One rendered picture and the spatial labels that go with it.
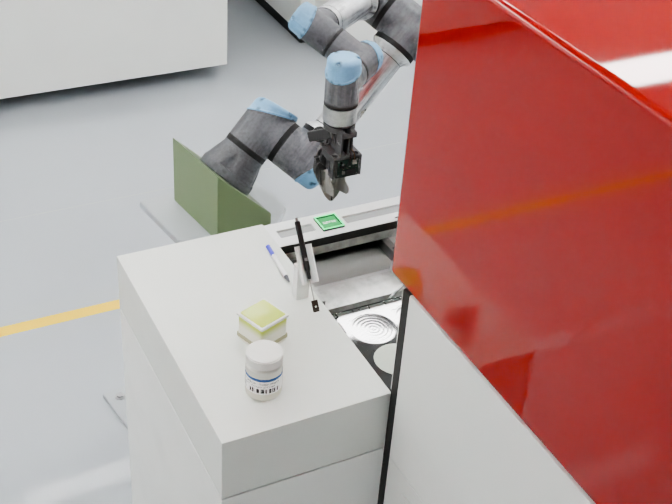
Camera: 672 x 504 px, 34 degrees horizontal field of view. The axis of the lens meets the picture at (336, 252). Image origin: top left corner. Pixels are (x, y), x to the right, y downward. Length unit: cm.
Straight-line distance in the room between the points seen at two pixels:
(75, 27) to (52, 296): 149
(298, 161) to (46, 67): 249
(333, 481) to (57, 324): 181
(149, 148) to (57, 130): 43
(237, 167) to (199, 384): 77
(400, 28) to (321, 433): 111
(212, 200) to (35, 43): 241
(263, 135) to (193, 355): 75
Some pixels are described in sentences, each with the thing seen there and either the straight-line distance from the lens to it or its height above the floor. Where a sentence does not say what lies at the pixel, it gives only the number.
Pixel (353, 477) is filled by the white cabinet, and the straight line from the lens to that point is 226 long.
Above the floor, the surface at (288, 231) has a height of 96.
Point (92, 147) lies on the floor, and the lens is 483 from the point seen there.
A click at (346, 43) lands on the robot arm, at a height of 139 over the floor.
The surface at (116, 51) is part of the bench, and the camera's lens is 513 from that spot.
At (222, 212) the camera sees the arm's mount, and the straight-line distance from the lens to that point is 272.
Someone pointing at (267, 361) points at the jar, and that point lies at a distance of 204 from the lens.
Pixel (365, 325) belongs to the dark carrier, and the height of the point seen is 90.
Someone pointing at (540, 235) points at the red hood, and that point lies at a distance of 157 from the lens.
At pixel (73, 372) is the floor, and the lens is 365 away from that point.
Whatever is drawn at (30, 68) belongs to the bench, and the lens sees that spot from 506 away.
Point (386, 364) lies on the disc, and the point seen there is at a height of 90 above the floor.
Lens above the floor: 240
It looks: 35 degrees down
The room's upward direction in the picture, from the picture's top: 4 degrees clockwise
